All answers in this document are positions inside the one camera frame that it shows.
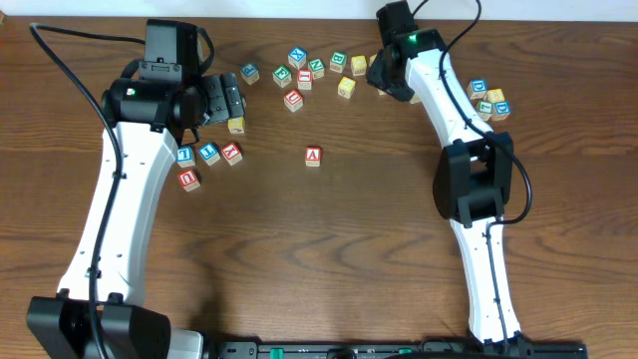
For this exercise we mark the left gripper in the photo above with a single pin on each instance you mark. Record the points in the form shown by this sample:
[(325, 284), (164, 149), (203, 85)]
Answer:
[(217, 100)]

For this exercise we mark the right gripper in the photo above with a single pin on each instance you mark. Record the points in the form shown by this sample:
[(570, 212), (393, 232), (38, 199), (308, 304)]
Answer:
[(380, 77)]

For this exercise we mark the red A block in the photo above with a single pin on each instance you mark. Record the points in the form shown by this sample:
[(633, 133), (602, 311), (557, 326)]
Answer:
[(313, 157)]

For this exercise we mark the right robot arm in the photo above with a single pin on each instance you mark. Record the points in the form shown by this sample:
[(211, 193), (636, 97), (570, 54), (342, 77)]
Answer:
[(473, 176)]

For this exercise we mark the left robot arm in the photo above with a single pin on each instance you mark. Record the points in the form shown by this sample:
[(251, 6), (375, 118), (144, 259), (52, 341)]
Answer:
[(99, 304)]

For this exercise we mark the yellow block top right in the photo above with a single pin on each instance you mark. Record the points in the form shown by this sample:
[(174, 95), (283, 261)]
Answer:
[(372, 60)]

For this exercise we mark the yellow G block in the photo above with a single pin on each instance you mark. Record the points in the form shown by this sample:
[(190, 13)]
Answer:
[(236, 126)]

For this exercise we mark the yellow block top left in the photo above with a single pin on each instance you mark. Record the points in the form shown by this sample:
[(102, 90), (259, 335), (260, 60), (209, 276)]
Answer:
[(359, 65)]

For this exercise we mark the blue P block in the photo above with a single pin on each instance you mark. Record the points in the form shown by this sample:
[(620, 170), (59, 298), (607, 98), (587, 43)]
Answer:
[(249, 73)]

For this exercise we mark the yellow block middle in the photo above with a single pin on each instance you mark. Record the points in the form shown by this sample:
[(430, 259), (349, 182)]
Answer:
[(346, 87)]

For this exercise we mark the red Y block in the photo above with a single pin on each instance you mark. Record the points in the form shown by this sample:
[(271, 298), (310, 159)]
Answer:
[(232, 153)]

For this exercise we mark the green B block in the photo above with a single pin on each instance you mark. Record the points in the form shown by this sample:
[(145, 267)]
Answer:
[(337, 62)]

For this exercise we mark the red U block centre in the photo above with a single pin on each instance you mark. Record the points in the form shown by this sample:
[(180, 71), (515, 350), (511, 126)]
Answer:
[(293, 100)]

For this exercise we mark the red u block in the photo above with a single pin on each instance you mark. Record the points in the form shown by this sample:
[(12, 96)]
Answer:
[(293, 100), (189, 180)]

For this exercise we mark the blue L block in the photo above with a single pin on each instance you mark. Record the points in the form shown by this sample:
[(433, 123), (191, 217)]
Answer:
[(185, 157)]

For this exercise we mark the green N block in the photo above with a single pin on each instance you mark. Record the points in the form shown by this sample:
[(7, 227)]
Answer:
[(316, 68)]

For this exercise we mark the red I block left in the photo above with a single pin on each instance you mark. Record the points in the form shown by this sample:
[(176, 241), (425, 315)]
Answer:
[(304, 80)]

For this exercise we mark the blue X block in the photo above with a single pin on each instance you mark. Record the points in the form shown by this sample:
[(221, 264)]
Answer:
[(297, 58)]

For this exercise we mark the red U block lower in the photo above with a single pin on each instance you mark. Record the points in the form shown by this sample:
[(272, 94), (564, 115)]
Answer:
[(189, 180)]

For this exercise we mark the blue D block upper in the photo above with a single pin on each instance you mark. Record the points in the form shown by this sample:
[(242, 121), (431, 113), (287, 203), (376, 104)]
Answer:
[(476, 89)]

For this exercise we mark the blue d block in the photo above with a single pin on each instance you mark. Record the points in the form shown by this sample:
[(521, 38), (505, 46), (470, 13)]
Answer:
[(500, 110), (476, 89)]

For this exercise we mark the green 7 block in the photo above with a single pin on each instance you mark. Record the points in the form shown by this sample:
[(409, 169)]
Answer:
[(484, 110)]

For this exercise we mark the yellow 8 block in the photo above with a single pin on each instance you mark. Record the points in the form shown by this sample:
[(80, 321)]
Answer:
[(494, 96)]

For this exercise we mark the blue D block right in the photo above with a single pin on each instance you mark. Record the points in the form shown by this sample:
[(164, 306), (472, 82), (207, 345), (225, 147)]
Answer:
[(500, 110)]

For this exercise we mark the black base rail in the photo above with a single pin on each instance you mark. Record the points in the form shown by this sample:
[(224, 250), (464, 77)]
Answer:
[(521, 349)]

